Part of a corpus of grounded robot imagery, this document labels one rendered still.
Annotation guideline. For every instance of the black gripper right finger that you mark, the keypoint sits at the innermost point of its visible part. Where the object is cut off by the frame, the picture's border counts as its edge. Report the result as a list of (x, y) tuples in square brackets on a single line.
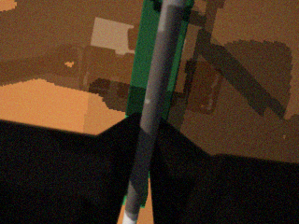
[(187, 184)]

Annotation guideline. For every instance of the grey cylinder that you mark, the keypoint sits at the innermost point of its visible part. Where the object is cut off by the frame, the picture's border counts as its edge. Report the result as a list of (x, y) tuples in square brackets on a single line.
[(160, 70)]

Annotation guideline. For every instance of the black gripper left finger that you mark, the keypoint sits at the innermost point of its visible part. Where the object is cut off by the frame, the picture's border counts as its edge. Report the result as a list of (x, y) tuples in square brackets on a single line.
[(97, 167)]

